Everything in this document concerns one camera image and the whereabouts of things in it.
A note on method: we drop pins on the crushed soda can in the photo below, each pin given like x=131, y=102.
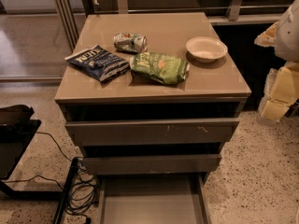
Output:
x=130, y=42

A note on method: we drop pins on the grey drawer cabinet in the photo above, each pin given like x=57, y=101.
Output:
x=136, y=102

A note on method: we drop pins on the bottom open grey drawer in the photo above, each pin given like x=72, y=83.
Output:
x=153, y=199

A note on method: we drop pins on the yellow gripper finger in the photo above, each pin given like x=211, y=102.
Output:
x=267, y=38
x=281, y=91

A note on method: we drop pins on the green jalapeno chip bag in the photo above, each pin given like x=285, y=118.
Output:
x=163, y=68

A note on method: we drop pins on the middle grey drawer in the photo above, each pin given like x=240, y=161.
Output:
x=152, y=164

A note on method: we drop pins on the white bowl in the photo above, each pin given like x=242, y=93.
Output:
x=206, y=49

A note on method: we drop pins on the blue chip bag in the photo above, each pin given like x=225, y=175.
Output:
x=99, y=63

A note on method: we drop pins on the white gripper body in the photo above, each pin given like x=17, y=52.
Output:
x=288, y=36

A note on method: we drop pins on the top grey drawer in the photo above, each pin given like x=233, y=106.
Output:
x=151, y=132

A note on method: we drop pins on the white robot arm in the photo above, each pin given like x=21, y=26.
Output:
x=287, y=36

